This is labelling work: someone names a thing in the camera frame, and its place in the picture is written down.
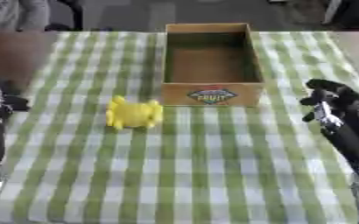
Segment black chair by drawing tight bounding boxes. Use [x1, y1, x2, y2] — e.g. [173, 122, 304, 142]
[43, 0, 87, 32]

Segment yellow soft toy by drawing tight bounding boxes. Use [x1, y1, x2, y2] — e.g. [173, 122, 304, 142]
[104, 94, 165, 130]

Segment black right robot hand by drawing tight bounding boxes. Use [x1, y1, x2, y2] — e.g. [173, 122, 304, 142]
[299, 78, 359, 170]

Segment tan cardboard box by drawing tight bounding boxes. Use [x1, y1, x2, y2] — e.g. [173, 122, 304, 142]
[159, 23, 267, 108]

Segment person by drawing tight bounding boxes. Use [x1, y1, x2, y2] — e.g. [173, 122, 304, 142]
[0, 0, 53, 88]

